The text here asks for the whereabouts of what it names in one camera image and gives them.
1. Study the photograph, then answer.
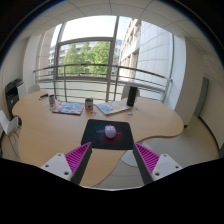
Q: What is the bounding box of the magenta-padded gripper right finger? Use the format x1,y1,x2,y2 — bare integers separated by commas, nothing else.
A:
132,142,184,186

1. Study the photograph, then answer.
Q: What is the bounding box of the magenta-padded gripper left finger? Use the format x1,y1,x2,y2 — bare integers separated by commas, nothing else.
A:
39,141,93,185

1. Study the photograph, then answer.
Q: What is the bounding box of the pink and lilac computer mouse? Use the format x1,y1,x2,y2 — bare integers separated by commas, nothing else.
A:
104,124,117,139

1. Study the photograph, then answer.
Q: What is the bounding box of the black mouse pad with swirls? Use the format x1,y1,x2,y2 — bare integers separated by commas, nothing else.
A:
80,118,135,151

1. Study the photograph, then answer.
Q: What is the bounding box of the red and blue magazine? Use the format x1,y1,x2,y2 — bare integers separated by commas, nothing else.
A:
51,101,85,116

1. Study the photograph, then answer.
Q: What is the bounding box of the white chair with wooden legs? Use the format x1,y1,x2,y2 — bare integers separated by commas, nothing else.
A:
0,109,21,158

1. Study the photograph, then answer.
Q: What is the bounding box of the printed tin can with pens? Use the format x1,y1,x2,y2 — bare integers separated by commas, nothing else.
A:
48,94,56,108

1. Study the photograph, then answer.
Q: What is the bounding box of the printed tin can with plant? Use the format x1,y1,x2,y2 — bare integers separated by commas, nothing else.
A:
84,97,94,111

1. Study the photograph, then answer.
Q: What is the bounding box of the black cylindrical speaker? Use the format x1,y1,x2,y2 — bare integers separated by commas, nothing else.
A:
126,85,138,108

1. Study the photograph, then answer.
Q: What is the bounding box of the open illustrated booklet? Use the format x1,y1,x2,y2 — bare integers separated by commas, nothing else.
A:
95,100,132,116

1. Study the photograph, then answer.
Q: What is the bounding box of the black printer on cabinet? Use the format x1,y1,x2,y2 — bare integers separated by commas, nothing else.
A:
4,78,25,121

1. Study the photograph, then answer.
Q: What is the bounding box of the grey metal railing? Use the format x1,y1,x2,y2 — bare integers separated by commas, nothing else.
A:
33,63,173,104

